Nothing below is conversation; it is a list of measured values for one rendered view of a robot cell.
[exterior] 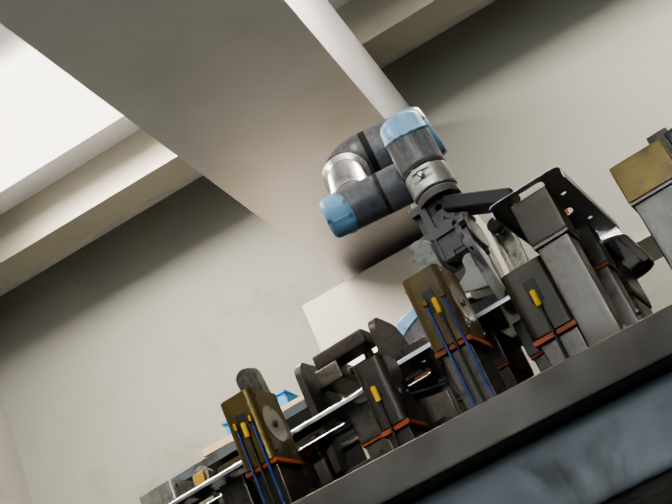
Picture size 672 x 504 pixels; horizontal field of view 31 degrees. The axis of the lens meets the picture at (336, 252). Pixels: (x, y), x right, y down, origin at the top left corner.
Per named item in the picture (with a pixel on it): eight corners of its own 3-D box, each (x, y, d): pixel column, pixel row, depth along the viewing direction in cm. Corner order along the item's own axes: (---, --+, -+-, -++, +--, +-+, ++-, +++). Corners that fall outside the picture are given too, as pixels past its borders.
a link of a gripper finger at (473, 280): (477, 318, 182) (452, 269, 186) (510, 297, 180) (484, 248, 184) (469, 313, 179) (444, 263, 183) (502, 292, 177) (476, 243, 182)
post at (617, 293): (658, 431, 149) (554, 241, 161) (667, 435, 153) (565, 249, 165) (694, 412, 147) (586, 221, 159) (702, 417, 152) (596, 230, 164)
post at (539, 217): (621, 415, 133) (508, 206, 145) (632, 420, 138) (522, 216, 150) (661, 394, 132) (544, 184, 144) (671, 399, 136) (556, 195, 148)
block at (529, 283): (588, 466, 148) (489, 275, 160) (613, 473, 158) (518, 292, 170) (639, 438, 146) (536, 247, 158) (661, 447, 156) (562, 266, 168)
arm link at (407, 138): (424, 123, 201) (415, 99, 193) (452, 174, 196) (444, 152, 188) (382, 144, 201) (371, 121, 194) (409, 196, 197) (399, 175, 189)
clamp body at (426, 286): (497, 512, 150) (388, 280, 165) (528, 515, 161) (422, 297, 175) (542, 488, 148) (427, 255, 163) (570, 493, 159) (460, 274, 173)
